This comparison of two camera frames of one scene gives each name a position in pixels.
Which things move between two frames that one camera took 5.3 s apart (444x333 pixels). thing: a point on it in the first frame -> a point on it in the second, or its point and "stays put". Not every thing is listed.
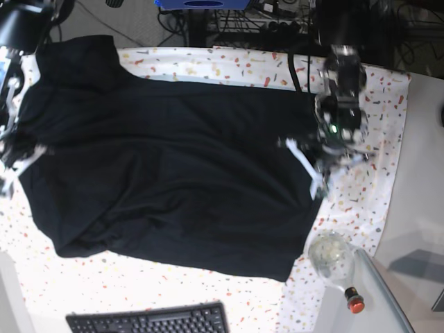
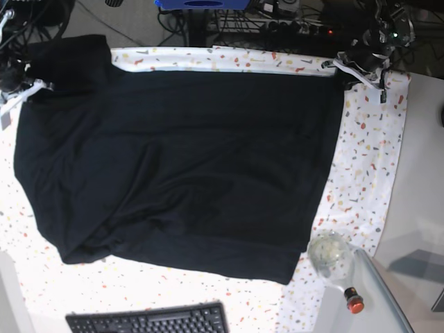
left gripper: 14,148 -> 14,75
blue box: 202,4 stays put
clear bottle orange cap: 331,256 stays put
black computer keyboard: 202,318 stays put
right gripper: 331,156 -> 370,56
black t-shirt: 180,173 stays put
